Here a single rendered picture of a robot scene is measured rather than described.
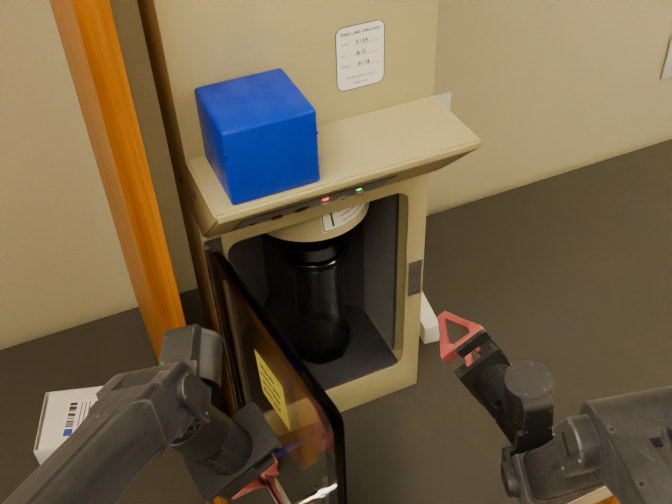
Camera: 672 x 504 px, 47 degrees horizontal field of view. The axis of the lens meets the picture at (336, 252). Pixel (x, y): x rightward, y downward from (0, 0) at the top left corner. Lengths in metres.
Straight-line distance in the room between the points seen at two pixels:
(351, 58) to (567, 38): 0.87
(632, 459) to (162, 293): 0.53
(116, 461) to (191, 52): 0.42
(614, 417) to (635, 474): 0.05
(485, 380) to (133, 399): 0.51
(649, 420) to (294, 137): 0.42
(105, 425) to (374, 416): 0.73
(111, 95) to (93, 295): 0.86
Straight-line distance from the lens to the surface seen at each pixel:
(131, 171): 0.77
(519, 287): 1.55
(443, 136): 0.90
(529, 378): 0.95
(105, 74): 0.72
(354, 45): 0.90
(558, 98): 1.77
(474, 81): 1.61
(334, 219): 1.05
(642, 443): 0.57
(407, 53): 0.94
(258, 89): 0.82
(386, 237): 1.16
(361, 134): 0.91
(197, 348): 0.81
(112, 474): 0.64
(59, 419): 1.36
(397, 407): 1.33
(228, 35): 0.84
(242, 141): 0.77
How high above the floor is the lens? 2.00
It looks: 42 degrees down
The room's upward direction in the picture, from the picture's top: 3 degrees counter-clockwise
